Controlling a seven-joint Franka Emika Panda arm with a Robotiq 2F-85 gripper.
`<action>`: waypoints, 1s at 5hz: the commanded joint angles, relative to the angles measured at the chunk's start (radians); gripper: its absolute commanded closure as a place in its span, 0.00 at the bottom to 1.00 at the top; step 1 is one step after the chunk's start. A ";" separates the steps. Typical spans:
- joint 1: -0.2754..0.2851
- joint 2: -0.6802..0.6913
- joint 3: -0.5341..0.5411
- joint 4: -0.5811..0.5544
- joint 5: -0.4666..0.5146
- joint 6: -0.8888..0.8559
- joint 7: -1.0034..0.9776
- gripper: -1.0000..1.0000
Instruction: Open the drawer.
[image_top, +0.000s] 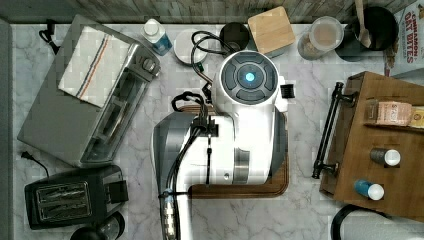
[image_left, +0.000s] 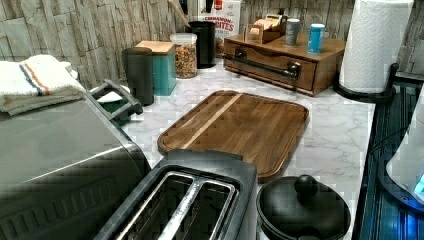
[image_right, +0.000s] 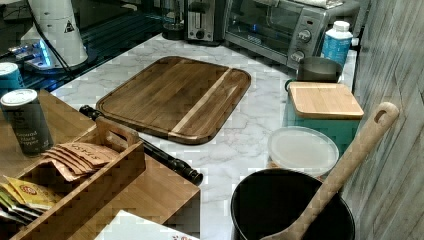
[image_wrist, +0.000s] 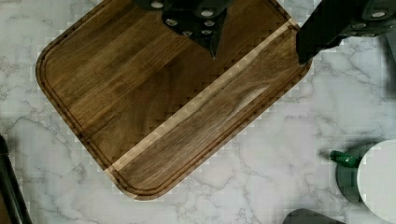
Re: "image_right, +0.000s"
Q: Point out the clear container with white lid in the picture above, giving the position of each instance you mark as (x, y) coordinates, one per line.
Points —
(303, 149)

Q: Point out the black utensil crock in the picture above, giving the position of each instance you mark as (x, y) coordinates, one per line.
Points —
(269, 200)

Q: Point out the silver toaster oven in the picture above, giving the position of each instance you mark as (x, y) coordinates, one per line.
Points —
(284, 30)

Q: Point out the teal spice shaker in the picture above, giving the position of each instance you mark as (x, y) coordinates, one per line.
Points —
(10, 78)

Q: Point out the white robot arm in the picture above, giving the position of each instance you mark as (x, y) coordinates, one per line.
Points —
(55, 38)

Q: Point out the black pepper shaker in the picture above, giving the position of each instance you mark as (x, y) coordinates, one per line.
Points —
(25, 115)

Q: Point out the wooden spoon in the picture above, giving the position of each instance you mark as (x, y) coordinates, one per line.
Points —
(367, 137)

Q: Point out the wooden cutting board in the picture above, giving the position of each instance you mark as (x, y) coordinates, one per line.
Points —
(179, 99)

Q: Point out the wooden drawer cabinet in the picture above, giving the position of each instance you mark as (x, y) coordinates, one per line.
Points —
(158, 194)

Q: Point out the yellow tea packets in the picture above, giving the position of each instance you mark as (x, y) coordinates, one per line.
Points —
(30, 194)

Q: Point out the black slot toaster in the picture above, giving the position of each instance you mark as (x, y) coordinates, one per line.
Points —
(204, 21)

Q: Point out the white blue plastic bottle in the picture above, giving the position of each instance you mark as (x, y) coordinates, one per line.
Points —
(337, 42)

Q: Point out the teal box with bamboo lid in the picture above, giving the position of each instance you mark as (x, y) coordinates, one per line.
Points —
(329, 108)

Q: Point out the brown tea packets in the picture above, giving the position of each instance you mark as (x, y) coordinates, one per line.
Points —
(78, 159)

